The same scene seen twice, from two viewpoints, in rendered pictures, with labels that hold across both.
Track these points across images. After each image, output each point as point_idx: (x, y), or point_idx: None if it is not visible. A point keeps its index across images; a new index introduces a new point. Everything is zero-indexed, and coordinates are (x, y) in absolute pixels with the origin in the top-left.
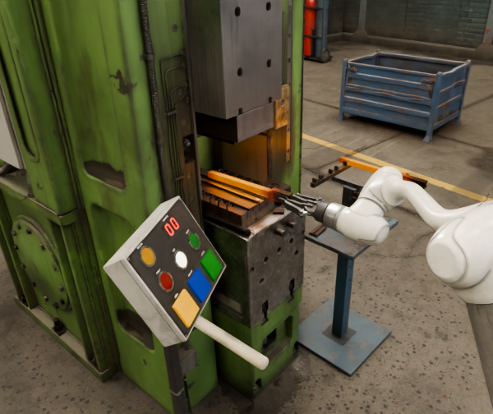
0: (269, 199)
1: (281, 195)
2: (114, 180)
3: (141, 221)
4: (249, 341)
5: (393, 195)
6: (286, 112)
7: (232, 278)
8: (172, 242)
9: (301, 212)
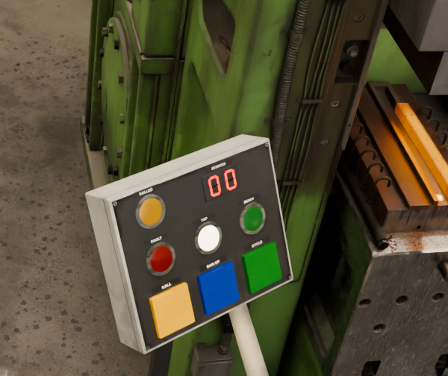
0: None
1: None
2: (225, 50)
3: (224, 136)
4: None
5: None
6: None
7: (342, 295)
8: (209, 207)
9: None
